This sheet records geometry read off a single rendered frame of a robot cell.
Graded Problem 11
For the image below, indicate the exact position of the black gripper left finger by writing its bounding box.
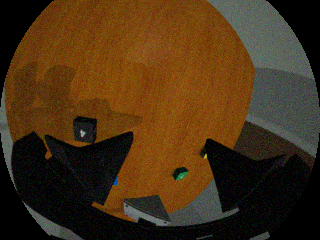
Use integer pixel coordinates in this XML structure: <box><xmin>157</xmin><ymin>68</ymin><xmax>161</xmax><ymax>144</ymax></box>
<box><xmin>44</xmin><ymin>132</ymin><xmax>133</xmax><ymax>207</ymax></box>

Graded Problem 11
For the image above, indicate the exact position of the yellow block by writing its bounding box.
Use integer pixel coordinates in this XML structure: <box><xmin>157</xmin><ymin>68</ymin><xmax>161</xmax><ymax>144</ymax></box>
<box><xmin>199</xmin><ymin>147</ymin><xmax>207</xmax><ymax>159</ymax></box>

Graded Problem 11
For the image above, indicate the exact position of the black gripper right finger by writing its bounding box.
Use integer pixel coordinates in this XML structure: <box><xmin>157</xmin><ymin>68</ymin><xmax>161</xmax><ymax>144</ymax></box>
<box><xmin>204</xmin><ymin>139</ymin><xmax>288</xmax><ymax>213</ymax></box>

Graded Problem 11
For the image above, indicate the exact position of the green block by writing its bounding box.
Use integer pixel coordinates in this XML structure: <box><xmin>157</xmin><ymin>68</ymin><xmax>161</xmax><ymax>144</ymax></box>
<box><xmin>173</xmin><ymin>167</ymin><xmax>189</xmax><ymax>181</ymax></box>

